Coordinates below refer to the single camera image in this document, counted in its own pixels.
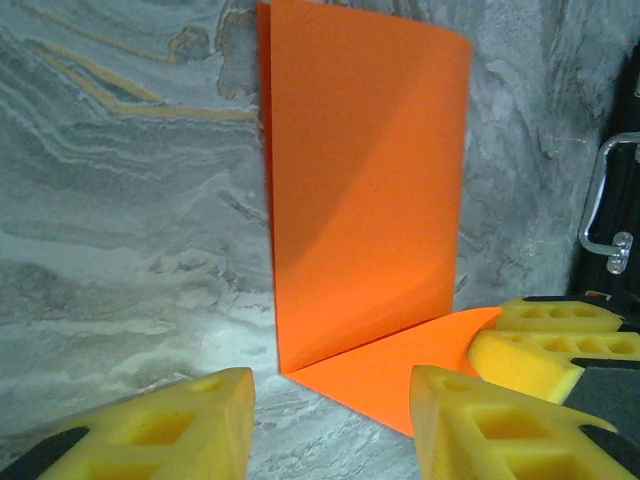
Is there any silver case handle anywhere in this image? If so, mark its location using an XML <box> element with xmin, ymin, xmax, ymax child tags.
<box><xmin>578</xmin><ymin>133</ymin><xmax>640</xmax><ymax>276</ymax></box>

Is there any orange paper sheet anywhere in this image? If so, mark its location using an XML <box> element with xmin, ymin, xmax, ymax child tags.
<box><xmin>255</xmin><ymin>0</ymin><xmax>504</xmax><ymax>440</ymax></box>

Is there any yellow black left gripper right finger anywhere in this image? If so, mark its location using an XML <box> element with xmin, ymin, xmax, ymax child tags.
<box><xmin>409</xmin><ymin>364</ymin><xmax>640</xmax><ymax>480</ymax></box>

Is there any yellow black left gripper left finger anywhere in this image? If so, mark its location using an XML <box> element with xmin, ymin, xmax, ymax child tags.
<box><xmin>0</xmin><ymin>367</ymin><xmax>258</xmax><ymax>480</ymax></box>

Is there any black mesh case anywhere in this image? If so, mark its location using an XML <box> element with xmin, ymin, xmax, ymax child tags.
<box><xmin>567</xmin><ymin>29</ymin><xmax>640</xmax><ymax>306</ymax></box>

